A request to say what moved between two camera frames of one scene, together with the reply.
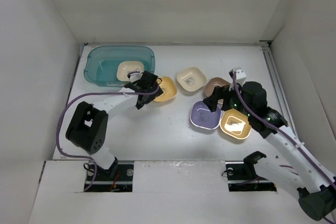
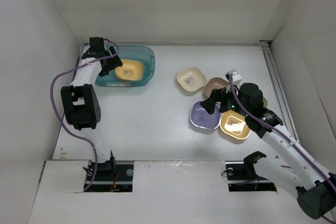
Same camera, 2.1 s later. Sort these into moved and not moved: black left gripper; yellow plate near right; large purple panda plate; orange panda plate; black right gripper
Moved: black left gripper; orange panda plate
Not moved: large purple panda plate; yellow plate near right; black right gripper
